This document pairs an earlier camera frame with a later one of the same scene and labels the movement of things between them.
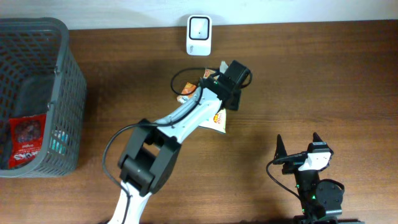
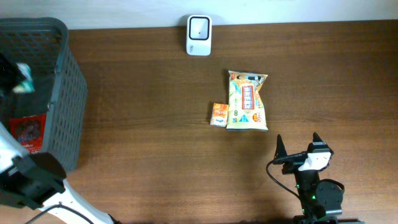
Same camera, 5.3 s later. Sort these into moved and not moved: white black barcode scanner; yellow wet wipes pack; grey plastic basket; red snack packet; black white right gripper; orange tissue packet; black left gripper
Moved: yellow wet wipes pack; black left gripper; orange tissue packet
Not moved: black white right gripper; white black barcode scanner; grey plastic basket; red snack packet
